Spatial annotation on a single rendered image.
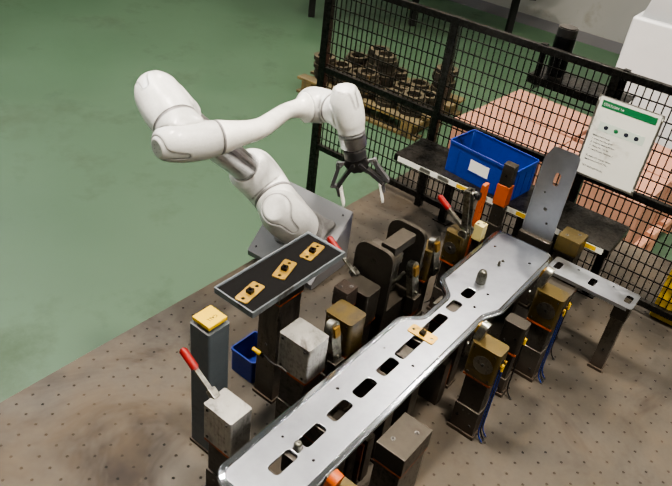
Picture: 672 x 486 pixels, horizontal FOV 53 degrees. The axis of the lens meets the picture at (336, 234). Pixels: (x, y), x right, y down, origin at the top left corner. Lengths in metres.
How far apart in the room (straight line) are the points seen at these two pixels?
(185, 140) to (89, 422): 0.83
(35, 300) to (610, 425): 2.61
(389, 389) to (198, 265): 2.12
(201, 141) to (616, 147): 1.46
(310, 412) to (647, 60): 4.05
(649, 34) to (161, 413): 4.14
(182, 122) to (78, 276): 1.94
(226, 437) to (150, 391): 0.56
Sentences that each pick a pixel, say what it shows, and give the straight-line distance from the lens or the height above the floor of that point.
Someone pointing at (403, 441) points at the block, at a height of 1.03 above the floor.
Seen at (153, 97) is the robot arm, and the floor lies 1.48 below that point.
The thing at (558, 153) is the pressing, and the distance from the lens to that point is 2.34.
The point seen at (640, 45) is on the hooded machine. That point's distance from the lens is 5.22.
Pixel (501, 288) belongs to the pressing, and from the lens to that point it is 2.18.
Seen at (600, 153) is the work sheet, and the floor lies 1.25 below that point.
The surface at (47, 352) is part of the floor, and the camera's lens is 3.31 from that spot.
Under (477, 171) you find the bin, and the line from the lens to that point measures 2.60.
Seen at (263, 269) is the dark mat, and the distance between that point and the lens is 1.81.
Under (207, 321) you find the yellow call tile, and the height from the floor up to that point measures 1.16.
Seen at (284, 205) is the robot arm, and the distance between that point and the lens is 2.28.
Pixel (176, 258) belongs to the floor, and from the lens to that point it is 3.76.
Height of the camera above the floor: 2.27
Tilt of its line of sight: 35 degrees down
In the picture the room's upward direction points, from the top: 8 degrees clockwise
